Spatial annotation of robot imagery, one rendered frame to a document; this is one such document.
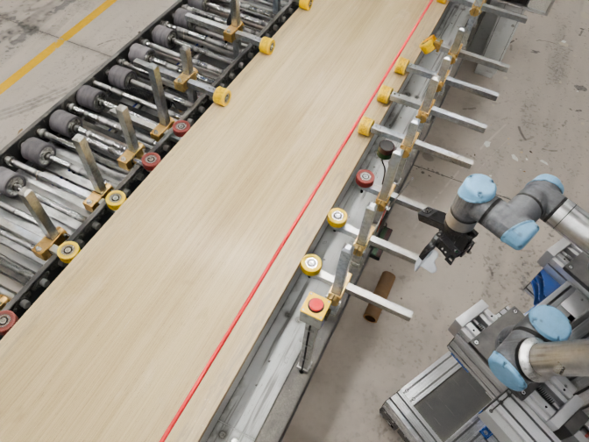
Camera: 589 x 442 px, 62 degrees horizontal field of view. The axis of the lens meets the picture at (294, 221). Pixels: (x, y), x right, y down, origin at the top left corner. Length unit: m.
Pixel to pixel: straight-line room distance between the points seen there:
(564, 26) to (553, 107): 1.17
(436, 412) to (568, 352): 1.22
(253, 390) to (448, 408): 0.97
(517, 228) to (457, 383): 1.48
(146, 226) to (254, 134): 0.66
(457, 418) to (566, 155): 2.23
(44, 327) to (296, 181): 1.09
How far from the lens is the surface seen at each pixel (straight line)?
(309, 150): 2.23
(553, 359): 1.40
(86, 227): 2.19
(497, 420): 1.76
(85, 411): 1.76
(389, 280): 2.85
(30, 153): 2.51
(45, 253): 2.13
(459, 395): 2.56
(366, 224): 1.87
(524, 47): 4.92
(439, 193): 3.41
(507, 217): 1.20
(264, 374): 1.99
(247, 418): 1.95
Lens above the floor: 2.52
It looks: 55 degrees down
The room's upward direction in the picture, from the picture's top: 5 degrees clockwise
